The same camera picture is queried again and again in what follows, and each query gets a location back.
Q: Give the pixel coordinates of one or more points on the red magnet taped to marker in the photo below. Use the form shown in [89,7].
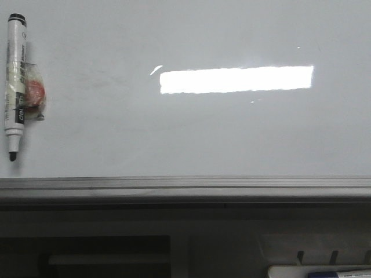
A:
[35,93]

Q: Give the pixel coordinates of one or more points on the white black whiteboard marker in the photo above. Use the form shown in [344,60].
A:
[15,94]

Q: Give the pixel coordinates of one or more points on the white glossy whiteboard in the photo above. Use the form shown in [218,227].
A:
[150,88]

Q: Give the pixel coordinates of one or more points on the grey metal hook left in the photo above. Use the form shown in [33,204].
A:
[299,258]

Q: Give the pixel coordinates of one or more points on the grey metal hook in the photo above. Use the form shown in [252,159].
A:
[333,257]
[299,258]

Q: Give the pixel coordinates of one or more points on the grey metal hook middle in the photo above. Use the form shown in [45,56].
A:
[333,257]

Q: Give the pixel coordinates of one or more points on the blue capped marker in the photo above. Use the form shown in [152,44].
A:
[364,273]

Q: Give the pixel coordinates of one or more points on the grey aluminium whiteboard frame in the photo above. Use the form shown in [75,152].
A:
[170,190]

